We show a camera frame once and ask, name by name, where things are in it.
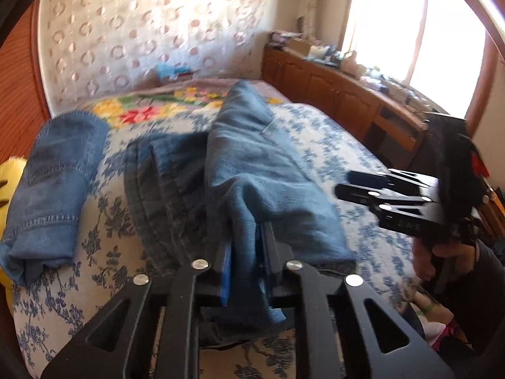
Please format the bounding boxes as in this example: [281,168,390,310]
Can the person's right forearm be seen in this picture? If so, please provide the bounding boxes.
[454,237,505,368]

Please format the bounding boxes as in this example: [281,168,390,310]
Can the blue denim pants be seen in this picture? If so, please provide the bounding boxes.
[123,80,358,348]
[0,111,110,287]

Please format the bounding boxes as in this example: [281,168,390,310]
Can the wooden slatted wardrobe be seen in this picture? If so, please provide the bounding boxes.
[0,8,53,137]

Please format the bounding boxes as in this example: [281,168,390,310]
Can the colourful patterned cloth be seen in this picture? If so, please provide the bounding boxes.
[402,284,466,352]

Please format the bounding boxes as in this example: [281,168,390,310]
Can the circle patterned wall curtain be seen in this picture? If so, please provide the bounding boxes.
[37,0,273,108]

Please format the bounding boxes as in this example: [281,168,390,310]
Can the window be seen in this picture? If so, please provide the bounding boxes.
[339,0,498,101]

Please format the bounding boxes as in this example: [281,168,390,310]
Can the colourful floral blanket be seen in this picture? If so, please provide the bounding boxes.
[79,78,285,129]

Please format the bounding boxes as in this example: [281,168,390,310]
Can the folded blue denim pants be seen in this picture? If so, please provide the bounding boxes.
[0,111,110,287]

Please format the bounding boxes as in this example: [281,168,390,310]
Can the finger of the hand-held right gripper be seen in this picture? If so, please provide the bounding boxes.
[335,183,397,216]
[346,170,438,192]

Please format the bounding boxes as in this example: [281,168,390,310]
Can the light blue cloth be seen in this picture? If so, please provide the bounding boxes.
[155,63,190,80]

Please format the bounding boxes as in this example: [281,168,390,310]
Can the person's right hand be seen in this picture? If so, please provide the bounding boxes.
[412,240,479,298]

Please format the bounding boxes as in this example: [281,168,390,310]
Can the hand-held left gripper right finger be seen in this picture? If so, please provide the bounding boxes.
[257,221,455,379]

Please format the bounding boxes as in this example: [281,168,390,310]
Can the wooden sideboard cabinet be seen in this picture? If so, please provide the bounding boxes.
[262,43,505,241]

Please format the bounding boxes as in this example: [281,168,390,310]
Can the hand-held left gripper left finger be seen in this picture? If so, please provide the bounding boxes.
[41,242,234,379]

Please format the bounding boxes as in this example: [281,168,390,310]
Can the yellow plush toy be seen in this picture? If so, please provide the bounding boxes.
[0,156,29,304]

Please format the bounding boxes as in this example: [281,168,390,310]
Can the white window curtain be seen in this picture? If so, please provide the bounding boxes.
[300,0,356,48]

